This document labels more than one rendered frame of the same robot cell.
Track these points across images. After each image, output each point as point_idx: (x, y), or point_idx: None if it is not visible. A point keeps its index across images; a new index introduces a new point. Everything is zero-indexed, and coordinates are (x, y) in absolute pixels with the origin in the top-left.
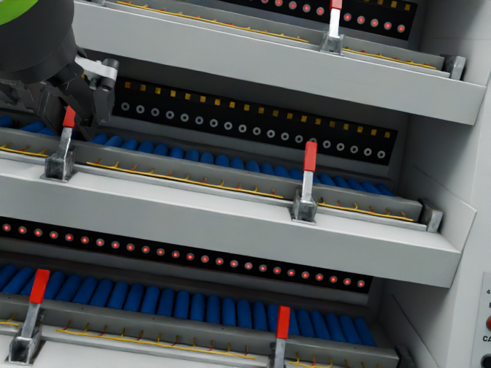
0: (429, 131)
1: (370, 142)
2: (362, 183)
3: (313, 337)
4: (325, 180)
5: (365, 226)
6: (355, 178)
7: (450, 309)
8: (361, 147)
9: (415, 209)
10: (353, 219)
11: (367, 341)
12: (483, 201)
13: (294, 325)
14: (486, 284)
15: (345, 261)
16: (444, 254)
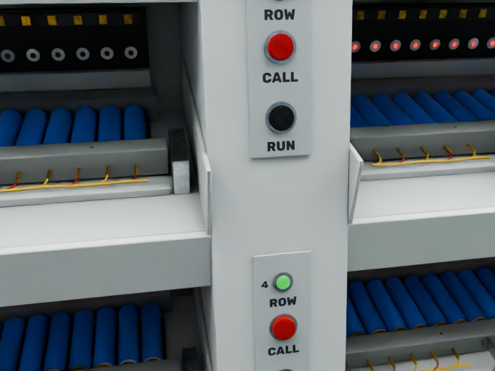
0: (185, 2)
1: (106, 37)
2: (101, 111)
3: (56, 368)
4: (22, 127)
5: (51, 219)
6: (90, 104)
7: (213, 319)
8: (93, 48)
9: (157, 157)
10: (39, 205)
11: (145, 349)
12: (230, 143)
13: (31, 352)
14: (260, 274)
15: (15, 292)
16: (180, 244)
